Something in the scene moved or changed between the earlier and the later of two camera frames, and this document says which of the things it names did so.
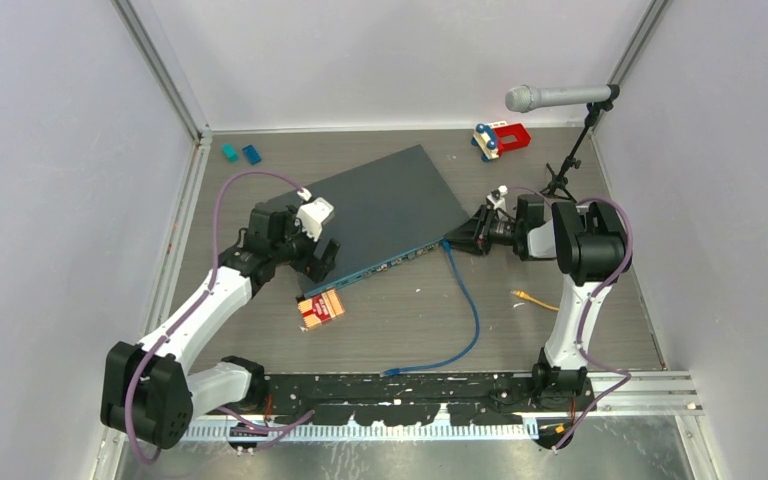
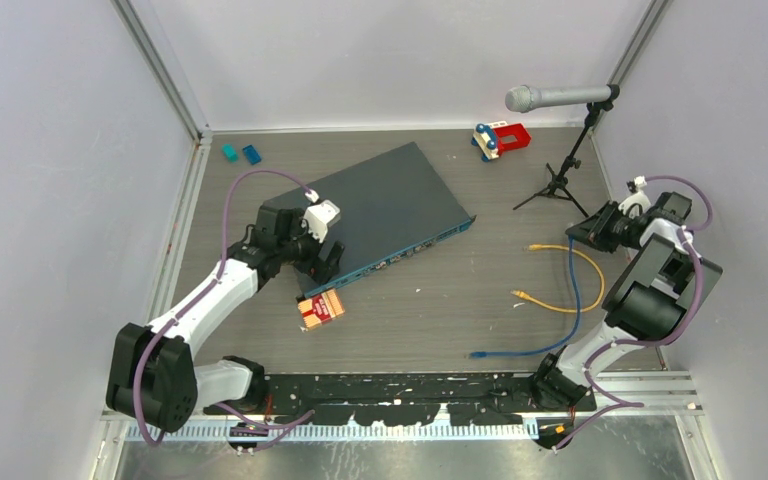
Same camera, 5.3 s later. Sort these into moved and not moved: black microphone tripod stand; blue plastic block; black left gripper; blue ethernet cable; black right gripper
Moved: black right gripper; blue ethernet cable
Not moved: black microphone tripod stand; black left gripper; blue plastic block
